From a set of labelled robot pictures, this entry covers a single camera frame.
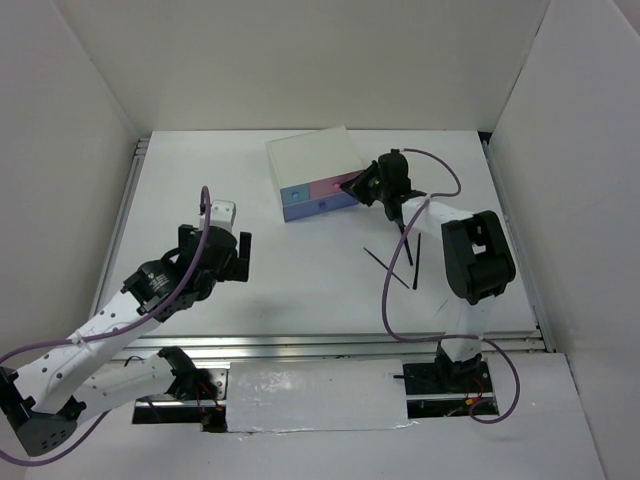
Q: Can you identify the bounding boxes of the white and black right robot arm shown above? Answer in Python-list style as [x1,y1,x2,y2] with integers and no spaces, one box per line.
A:
[340,148,516,392]

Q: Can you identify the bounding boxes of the purple-blue bottom drawer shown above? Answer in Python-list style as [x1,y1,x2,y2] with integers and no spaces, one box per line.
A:
[283,193,358,222]

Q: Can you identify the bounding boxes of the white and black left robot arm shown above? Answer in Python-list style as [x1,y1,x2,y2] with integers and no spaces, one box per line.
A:
[1,225,252,466]

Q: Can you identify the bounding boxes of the aluminium left side rail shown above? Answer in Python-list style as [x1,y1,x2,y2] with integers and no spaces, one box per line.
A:
[89,137,150,317]

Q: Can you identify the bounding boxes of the white glossy cover sheet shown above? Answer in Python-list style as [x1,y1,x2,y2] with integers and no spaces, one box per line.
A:
[226,359,410,433]

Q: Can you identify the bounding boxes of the aluminium front rail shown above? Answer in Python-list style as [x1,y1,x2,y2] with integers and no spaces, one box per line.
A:
[119,331,546,361]

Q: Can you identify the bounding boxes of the thin black eyeliner brush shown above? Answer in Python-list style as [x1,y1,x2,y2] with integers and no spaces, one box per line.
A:
[363,247,411,289]

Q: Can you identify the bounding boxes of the aluminium rail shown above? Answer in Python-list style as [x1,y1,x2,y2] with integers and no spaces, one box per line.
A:
[478,131,558,353]
[119,331,546,361]
[89,137,150,317]

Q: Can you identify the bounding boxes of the white mini drawer cabinet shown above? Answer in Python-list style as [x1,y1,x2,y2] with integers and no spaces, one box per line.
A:
[266,126,365,214]

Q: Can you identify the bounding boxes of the black fluffy makeup brush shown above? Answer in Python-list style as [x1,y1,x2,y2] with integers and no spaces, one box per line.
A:
[397,221,414,267]

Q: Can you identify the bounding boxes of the aluminium right side rail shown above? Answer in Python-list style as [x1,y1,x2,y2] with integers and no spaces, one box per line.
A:
[478,131,558,353]

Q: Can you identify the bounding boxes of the light blue small drawer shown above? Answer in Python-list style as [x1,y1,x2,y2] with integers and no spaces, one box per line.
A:
[280,184,310,206]

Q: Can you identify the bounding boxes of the pink drawer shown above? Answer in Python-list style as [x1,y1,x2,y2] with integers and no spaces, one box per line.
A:
[309,170,361,200]

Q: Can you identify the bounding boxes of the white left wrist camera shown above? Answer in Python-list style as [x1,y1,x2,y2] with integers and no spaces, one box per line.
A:
[198,200,237,233]

